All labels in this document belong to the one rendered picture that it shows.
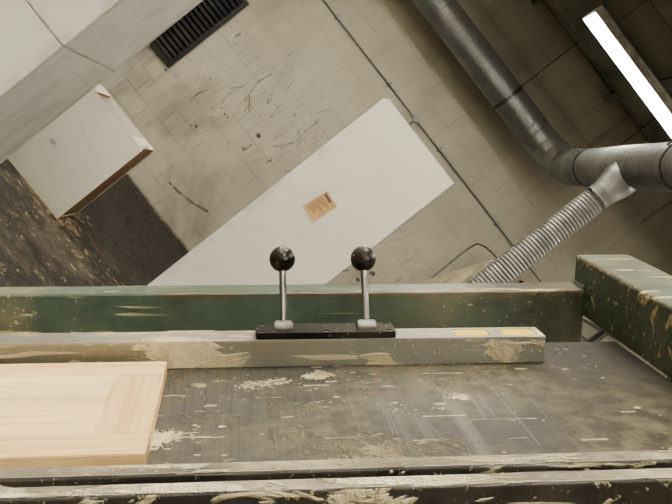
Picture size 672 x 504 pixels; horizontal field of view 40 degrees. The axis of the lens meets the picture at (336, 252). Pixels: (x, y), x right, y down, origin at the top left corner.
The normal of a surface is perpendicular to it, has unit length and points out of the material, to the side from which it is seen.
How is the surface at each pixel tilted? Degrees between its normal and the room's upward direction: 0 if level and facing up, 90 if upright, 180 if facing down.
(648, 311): 141
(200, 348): 90
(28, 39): 90
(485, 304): 90
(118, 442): 51
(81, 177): 90
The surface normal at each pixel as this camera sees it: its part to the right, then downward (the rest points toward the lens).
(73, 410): 0.02, -0.98
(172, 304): 0.11, 0.19
